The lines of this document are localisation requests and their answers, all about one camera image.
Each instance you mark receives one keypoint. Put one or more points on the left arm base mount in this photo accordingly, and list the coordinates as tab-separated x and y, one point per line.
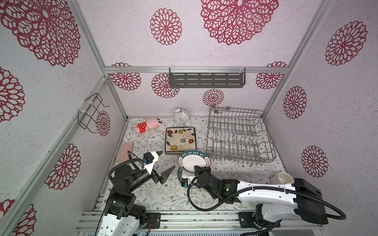
145	220

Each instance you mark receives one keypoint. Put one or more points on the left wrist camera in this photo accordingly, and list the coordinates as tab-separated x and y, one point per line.
149	162

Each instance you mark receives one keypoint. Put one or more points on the white alarm clock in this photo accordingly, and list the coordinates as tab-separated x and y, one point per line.
181	116

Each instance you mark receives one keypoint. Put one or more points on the white ceramic mug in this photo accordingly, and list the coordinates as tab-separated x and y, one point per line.
281	179

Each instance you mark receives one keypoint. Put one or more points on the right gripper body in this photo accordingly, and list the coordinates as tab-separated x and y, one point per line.
200	172

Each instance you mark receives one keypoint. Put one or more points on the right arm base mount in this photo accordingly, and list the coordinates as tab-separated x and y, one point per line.
254	219

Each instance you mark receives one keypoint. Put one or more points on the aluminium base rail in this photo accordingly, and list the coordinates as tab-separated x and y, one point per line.
219	220

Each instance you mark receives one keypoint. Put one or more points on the pink plush toy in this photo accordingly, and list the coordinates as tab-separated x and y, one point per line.
146	125

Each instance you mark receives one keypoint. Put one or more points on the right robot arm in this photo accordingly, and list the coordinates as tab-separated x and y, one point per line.
277	202

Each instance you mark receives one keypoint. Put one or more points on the grey wall shelf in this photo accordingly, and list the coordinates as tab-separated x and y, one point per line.
209	80

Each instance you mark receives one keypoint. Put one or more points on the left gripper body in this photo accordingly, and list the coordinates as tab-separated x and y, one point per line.
155	176

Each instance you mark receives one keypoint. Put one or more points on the black wire wall holder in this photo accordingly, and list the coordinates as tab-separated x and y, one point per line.
94	119

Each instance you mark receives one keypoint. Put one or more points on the pink rectangular block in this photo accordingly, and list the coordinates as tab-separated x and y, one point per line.
125	149

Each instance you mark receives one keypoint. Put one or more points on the white round plate four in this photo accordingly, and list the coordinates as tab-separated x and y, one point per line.
191	158

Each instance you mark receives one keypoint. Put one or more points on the white round plate three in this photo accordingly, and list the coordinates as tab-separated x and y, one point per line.
184	174

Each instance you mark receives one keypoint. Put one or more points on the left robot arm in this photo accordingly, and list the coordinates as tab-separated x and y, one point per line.
121	215

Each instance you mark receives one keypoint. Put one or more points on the grey wire dish rack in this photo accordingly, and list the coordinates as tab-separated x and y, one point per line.
239	134

